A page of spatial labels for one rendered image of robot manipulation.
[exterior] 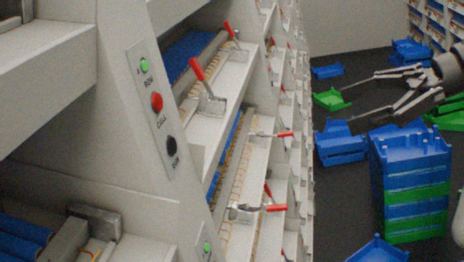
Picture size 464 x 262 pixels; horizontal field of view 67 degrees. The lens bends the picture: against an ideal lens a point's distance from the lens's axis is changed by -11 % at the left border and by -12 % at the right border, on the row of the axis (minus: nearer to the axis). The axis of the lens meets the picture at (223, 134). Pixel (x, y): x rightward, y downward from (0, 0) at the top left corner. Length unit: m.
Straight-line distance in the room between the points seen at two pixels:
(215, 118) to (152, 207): 0.26
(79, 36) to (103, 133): 0.09
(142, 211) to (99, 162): 0.06
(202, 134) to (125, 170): 0.22
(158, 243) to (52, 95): 0.17
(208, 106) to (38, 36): 0.36
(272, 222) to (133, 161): 0.69
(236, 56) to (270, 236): 0.42
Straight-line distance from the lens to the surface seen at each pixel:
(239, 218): 0.67
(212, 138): 0.52
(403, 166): 1.65
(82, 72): 0.28
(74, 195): 0.37
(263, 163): 0.83
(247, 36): 0.98
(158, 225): 0.35
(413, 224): 1.85
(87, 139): 0.33
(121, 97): 0.30
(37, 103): 0.24
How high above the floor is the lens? 1.32
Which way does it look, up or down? 24 degrees down
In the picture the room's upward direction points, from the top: 15 degrees counter-clockwise
